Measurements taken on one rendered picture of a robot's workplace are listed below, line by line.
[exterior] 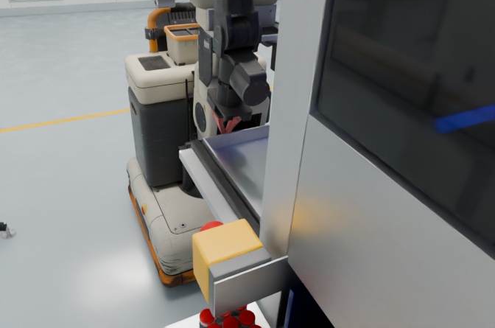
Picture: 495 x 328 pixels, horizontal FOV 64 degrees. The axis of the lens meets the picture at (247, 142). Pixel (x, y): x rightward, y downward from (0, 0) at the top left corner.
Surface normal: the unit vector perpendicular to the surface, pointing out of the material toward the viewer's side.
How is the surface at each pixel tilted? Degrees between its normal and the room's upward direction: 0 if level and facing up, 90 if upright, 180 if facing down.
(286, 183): 90
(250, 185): 0
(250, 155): 0
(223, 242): 0
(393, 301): 90
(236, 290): 90
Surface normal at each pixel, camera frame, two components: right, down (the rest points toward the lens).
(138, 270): 0.05, -0.85
